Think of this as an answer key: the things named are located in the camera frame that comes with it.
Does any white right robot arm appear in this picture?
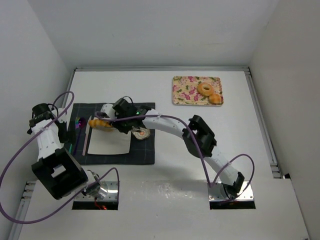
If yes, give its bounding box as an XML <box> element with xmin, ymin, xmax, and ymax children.
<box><xmin>103</xmin><ymin>98</ymin><xmax>245</xmax><ymax>198</ymax></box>

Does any ring-shaped bagel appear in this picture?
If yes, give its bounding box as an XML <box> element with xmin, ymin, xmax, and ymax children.
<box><xmin>197</xmin><ymin>82</ymin><xmax>215</xmax><ymax>97</ymax></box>

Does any pink handled knife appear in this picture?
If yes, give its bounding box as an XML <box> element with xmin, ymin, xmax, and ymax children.
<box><xmin>82</xmin><ymin>116</ymin><xmax>92</xmax><ymax>156</ymax></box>

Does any aluminium frame rail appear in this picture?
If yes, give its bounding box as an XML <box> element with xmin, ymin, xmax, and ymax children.
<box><xmin>74</xmin><ymin>66</ymin><xmax>250</xmax><ymax>73</ymax></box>

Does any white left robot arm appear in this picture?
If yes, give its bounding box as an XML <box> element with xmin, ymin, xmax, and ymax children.
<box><xmin>28</xmin><ymin>103</ymin><xmax>101</xmax><ymax>200</ymax></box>

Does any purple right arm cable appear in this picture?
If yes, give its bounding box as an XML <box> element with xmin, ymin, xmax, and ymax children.
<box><xmin>96</xmin><ymin>111</ymin><xmax>256</xmax><ymax>202</ymax></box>

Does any white square plate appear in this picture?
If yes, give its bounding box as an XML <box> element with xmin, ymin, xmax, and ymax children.
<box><xmin>87</xmin><ymin>127</ymin><xmax>131</xmax><ymax>155</ymax></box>

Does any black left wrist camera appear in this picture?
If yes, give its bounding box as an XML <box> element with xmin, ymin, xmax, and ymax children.
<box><xmin>29</xmin><ymin>103</ymin><xmax>54</xmax><ymax>128</ymax></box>

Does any iridescent green fork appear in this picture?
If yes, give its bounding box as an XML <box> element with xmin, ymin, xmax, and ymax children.
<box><xmin>69</xmin><ymin>117</ymin><xmax>80</xmax><ymax>156</ymax></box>

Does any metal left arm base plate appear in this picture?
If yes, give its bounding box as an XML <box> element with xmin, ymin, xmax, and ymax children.
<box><xmin>74</xmin><ymin>181</ymin><xmax>119</xmax><ymax>203</ymax></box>

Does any dark blue checked placemat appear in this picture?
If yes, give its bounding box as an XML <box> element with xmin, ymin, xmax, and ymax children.
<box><xmin>67</xmin><ymin>102</ymin><xmax>155</xmax><ymax>165</ymax></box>

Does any iridescent purple spoon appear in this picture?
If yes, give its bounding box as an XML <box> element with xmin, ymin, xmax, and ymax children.
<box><xmin>72</xmin><ymin>117</ymin><xmax>87</xmax><ymax>156</ymax></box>

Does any floral rectangular tray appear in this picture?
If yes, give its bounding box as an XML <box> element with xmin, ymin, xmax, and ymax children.
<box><xmin>172</xmin><ymin>76</ymin><xmax>224</xmax><ymax>106</ymax></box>

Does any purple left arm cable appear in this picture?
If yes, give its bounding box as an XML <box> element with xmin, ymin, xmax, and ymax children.
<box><xmin>0</xmin><ymin>90</ymin><xmax>120</xmax><ymax>224</ymax></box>

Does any long striped bread roll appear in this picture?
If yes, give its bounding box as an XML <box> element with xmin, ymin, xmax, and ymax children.
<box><xmin>88</xmin><ymin>118</ymin><xmax>113</xmax><ymax>129</ymax></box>

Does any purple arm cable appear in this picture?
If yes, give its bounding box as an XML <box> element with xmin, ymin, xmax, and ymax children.
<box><xmin>0</xmin><ymin>90</ymin><xmax>120</xmax><ymax>224</ymax></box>
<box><xmin>96</xmin><ymin>111</ymin><xmax>256</xmax><ymax>202</ymax></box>

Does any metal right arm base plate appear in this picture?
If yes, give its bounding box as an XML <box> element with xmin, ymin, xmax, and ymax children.
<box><xmin>208</xmin><ymin>181</ymin><xmax>254</xmax><ymax>203</ymax></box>

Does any small round bun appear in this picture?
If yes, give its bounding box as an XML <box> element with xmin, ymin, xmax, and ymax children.
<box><xmin>208</xmin><ymin>93</ymin><xmax>222</xmax><ymax>105</ymax></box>

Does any small floral sauce dish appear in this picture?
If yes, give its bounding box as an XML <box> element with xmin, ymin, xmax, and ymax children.
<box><xmin>131</xmin><ymin>127</ymin><xmax>151</xmax><ymax>141</ymax></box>

